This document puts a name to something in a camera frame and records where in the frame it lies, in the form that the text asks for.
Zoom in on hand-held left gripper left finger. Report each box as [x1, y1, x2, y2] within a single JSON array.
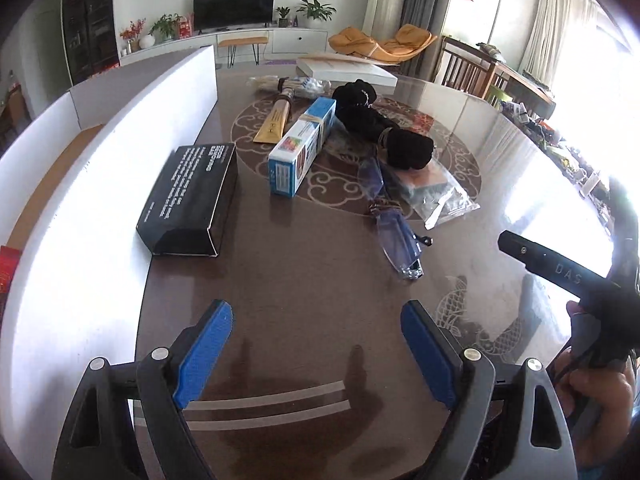
[[52, 299, 234, 480]]

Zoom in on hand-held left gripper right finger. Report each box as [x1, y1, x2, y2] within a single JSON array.
[[400, 300, 576, 480]]

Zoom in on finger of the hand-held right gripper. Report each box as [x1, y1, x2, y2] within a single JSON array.
[[498, 230, 609, 304]]

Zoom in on clear bag with orange card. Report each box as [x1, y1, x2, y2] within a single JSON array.
[[387, 152, 481, 231]]

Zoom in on black printed cardboard box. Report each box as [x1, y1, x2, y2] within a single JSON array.
[[136, 143, 239, 258]]

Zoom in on blue and white carton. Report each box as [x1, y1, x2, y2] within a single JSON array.
[[267, 96, 337, 198]]

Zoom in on person's right hand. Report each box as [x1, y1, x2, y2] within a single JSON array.
[[554, 347, 637, 467]]

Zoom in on clutter of small household things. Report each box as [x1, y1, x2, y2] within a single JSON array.
[[500, 100, 616, 221]]

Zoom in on wooden side table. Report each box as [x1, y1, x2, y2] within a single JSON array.
[[492, 55, 556, 116]]

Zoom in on large white foam board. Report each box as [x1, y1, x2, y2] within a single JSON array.
[[0, 45, 219, 461]]

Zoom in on wooden slatted chair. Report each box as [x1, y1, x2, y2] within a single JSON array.
[[434, 36, 506, 101]]

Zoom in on red packet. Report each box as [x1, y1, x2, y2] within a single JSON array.
[[0, 246, 22, 307]]

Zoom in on white window curtain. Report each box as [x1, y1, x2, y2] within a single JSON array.
[[517, 0, 601, 91]]

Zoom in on long gold packet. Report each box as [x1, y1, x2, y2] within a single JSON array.
[[252, 91, 296, 145]]

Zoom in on white flat box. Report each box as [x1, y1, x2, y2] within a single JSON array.
[[296, 52, 398, 88]]

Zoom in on orange lounge chair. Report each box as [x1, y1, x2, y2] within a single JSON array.
[[327, 24, 438, 65]]

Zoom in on small white foam board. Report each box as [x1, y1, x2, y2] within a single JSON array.
[[0, 62, 151, 181]]

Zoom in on grey curtain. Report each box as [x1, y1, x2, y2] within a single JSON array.
[[400, 0, 453, 61]]

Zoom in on wooden bench with hairpin legs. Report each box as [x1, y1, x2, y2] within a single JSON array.
[[218, 35, 270, 68]]

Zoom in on red flowers in white vase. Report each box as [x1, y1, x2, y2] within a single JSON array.
[[120, 19, 157, 51]]

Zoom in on white television cabinet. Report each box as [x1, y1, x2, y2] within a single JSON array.
[[120, 27, 328, 66]]

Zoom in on bushy green houseplant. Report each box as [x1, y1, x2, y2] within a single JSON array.
[[149, 13, 183, 42]]

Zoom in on large potted green plant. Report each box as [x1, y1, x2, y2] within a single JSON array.
[[296, 0, 337, 30]]

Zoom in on black television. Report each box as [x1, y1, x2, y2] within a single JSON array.
[[193, 0, 276, 32]]

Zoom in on dark display cabinet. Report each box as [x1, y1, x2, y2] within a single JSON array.
[[61, 0, 121, 86]]

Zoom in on black cloth with bead chain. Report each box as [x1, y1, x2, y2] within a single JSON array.
[[331, 79, 401, 136]]

